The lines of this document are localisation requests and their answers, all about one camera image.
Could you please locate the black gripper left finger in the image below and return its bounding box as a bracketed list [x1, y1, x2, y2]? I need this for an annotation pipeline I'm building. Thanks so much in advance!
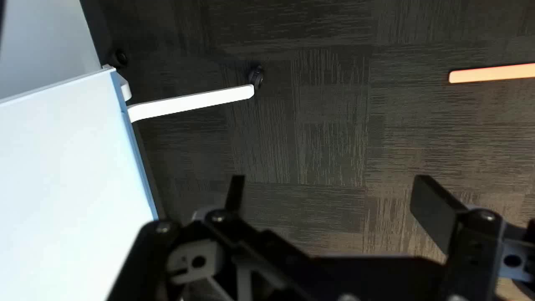
[225, 173, 248, 217]

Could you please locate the white side table orange base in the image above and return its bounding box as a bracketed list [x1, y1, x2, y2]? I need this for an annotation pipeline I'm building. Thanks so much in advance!
[447, 59, 535, 86]

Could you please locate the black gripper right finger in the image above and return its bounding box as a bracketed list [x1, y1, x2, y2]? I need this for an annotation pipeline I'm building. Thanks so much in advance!
[410, 173, 472, 255]

